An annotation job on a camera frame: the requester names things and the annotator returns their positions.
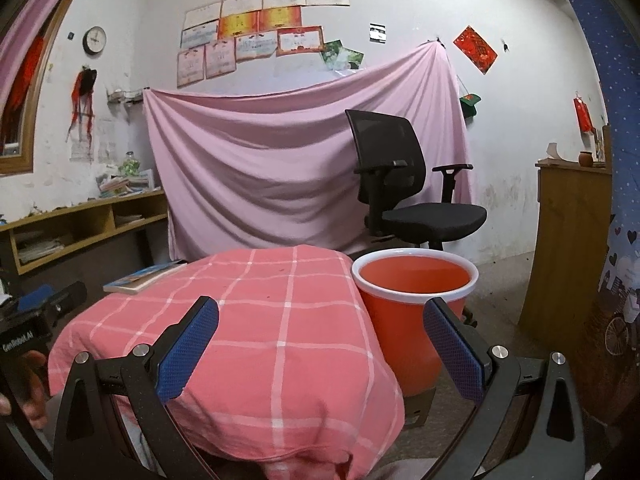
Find black office chair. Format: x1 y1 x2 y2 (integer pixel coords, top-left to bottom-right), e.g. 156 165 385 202
345 109 489 253

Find red window decoration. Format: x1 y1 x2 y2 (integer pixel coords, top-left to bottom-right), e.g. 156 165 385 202
5 35 47 112

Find faded wall calendar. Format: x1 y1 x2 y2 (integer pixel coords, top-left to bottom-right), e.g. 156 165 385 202
70 121 97 164

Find round wall clock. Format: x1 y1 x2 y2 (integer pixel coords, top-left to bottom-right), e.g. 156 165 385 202
82 26 108 55

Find papers in shelf cubby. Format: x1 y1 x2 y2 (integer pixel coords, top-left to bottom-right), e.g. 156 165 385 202
15 237 66 263

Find pink window curtain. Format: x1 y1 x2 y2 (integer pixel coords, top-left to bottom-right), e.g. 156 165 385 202
0 0 97 87

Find blue patterned curtain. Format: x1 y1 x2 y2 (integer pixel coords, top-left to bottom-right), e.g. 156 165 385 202
544 0 640 413

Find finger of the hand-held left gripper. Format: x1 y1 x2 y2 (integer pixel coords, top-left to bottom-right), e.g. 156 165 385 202
44 281 88 317
17 285 54 312

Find group of wall certificates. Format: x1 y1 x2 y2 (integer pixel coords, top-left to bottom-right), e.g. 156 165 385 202
176 0 351 89

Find pink hanging sheet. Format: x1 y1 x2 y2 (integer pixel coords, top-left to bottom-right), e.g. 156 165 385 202
142 40 476 262

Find person's grey clothing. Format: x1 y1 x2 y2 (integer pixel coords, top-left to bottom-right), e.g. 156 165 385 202
119 404 157 467

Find red tassel wall decoration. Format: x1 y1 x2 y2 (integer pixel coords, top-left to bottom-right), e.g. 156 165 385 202
66 66 99 144

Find orange plastic bucket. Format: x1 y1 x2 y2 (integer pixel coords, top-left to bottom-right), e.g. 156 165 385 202
351 247 481 399

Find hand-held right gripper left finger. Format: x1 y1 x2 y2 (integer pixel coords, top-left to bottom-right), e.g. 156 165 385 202
52 296 221 480

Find wooden desk shelf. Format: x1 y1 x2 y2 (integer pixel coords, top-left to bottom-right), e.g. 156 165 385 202
0 190 169 277

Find wooden cabinet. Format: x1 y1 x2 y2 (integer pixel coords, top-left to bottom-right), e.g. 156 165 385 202
519 157 614 342

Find person's left hand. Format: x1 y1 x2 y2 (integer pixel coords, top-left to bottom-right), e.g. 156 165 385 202
0 350 51 429

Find pink checked tablecloth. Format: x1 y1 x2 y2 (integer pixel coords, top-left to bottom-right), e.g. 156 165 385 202
47 244 407 480

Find green red hanging pouch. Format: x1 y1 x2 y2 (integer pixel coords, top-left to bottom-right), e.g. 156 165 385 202
459 91 482 119

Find wooden window frame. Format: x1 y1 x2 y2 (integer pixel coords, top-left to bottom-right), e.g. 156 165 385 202
0 0 69 176

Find red hanging charm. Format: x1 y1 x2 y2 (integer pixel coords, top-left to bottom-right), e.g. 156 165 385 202
573 94 595 135

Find stack of books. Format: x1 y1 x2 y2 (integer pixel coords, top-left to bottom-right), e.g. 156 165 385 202
97 169 156 197

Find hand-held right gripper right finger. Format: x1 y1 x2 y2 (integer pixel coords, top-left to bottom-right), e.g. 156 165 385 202
422 297 586 480

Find wooden framed picture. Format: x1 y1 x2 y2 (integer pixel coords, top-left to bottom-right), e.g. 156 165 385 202
594 125 612 165

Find green photo prints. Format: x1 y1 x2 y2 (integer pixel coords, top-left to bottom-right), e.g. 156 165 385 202
321 40 365 71

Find small wall shelf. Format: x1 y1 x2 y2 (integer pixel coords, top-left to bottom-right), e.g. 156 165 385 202
106 87 146 106

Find cardboard box under bucket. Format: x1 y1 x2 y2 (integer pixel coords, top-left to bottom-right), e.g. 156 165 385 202
404 389 437 429

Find red diamond wall paper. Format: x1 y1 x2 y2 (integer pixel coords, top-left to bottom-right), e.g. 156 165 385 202
453 25 500 75

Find blue cover picture book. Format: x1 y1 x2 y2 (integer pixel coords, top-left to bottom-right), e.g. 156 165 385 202
102 260 189 295

